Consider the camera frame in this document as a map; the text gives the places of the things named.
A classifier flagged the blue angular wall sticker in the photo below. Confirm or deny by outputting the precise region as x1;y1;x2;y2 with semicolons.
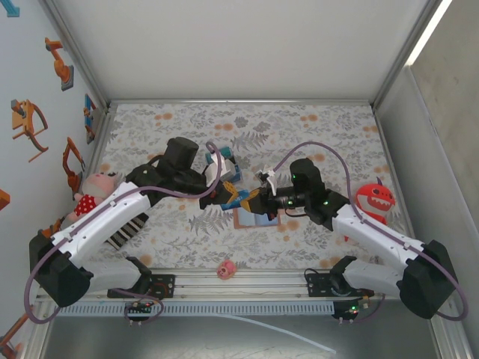
0;0;22;18

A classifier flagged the slotted grey cable duct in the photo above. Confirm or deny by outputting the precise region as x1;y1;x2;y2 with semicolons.
52;301;336;317

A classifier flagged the black white striped sock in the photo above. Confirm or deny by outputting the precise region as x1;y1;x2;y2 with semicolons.
106;212;150;251

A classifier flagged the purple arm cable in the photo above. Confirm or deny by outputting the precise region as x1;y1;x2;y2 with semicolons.
274;141;469;325
24;141;224;327

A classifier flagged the white plastic tube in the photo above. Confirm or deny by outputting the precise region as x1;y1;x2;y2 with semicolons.
220;313;338;355

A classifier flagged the orange machine wall sticker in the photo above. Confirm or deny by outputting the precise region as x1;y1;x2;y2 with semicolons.
0;310;31;356

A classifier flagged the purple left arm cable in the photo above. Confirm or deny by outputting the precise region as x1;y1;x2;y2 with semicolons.
24;141;224;327

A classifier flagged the small pink toy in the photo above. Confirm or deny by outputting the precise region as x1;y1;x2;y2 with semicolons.
217;260;238;280

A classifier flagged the aluminium extrusion frame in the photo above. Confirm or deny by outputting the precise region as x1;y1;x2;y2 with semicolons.
35;0;475;359

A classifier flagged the circuit board with LEDs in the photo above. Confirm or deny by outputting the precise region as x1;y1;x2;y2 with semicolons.
332;297;371;322
125;301;155;316

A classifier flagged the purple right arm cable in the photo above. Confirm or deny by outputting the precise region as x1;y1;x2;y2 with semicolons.
274;141;469;325

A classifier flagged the pink plush doll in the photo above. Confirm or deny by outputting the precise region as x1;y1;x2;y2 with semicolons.
67;171;121;225

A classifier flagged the blue rail wall sticker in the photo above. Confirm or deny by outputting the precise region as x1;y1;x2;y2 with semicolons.
82;93;99;145

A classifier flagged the red shark plush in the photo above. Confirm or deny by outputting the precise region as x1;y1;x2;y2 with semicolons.
344;176;397;243

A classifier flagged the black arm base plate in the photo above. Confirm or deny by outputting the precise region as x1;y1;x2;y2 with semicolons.
306;272;375;298
107;274;177;299

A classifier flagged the orange claw gripper wall sticker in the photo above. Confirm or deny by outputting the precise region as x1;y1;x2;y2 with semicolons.
10;99;49;162

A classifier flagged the floral table cloth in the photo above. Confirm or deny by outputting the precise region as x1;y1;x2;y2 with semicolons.
73;102;407;270

